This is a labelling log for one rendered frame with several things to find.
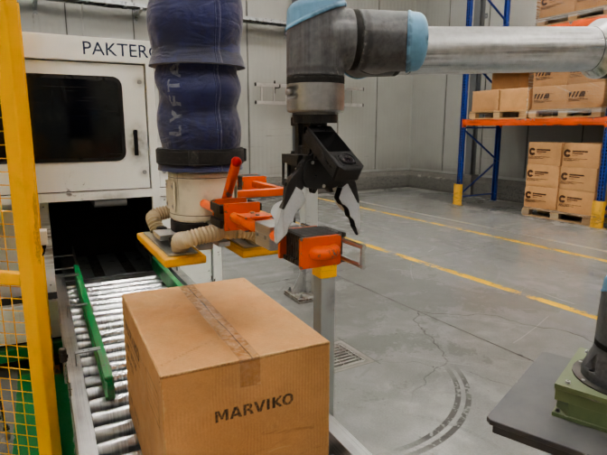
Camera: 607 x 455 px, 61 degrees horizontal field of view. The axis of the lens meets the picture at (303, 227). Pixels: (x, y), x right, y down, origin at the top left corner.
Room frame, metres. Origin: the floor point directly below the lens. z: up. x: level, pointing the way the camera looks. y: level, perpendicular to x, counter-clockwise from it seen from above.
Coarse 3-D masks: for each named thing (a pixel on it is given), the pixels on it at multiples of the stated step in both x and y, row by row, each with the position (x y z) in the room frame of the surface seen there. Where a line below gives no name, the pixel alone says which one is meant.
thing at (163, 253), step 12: (156, 228) 1.36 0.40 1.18; (144, 240) 1.35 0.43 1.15; (156, 240) 1.31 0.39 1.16; (168, 240) 1.32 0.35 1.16; (156, 252) 1.22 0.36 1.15; (168, 252) 1.19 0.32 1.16; (192, 252) 1.19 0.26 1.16; (168, 264) 1.14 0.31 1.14; (180, 264) 1.15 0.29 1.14; (192, 264) 1.17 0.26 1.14
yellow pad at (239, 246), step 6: (234, 240) 1.32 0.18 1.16; (240, 240) 1.32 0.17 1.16; (228, 246) 1.32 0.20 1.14; (234, 246) 1.28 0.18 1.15; (240, 246) 1.27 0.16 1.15; (246, 246) 1.26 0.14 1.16; (252, 246) 1.27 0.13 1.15; (258, 246) 1.27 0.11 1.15; (234, 252) 1.28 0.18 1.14; (240, 252) 1.24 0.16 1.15; (246, 252) 1.23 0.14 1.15; (252, 252) 1.24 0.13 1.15; (258, 252) 1.25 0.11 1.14; (264, 252) 1.25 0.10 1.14; (270, 252) 1.26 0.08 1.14; (276, 252) 1.27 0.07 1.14
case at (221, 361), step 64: (128, 320) 1.38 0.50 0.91; (192, 320) 1.28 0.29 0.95; (256, 320) 1.28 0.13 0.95; (128, 384) 1.48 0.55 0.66; (192, 384) 1.00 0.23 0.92; (256, 384) 1.07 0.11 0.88; (320, 384) 1.14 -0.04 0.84; (192, 448) 1.00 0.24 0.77; (256, 448) 1.07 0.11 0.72; (320, 448) 1.14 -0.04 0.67
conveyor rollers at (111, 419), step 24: (72, 288) 2.85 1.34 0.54; (96, 288) 2.83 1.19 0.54; (120, 288) 2.81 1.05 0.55; (144, 288) 2.86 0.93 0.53; (72, 312) 2.44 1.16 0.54; (96, 312) 2.42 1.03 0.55; (120, 312) 2.46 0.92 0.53; (120, 336) 2.13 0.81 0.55; (120, 360) 1.88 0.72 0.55; (96, 384) 1.73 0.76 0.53; (120, 384) 1.70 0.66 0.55; (96, 408) 1.57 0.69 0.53; (120, 408) 1.53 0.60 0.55; (96, 432) 1.41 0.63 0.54; (120, 432) 1.43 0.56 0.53
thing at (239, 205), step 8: (216, 200) 1.15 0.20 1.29; (224, 200) 1.16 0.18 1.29; (232, 200) 1.17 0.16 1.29; (240, 200) 1.18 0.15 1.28; (248, 200) 1.17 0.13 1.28; (216, 208) 1.10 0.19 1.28; (224, 208) 1.08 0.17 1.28; (232, 208) 1.09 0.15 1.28; (240, 208) 1.09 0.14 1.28; (248, 208) 1.10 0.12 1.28; (256, 208) 1.11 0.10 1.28; (216, 216) 1.13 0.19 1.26; (224, 216) 1.08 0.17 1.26; (216, 224) 1.10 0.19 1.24; (224, 224) 1.08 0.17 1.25; (232, 224) 1.09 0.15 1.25
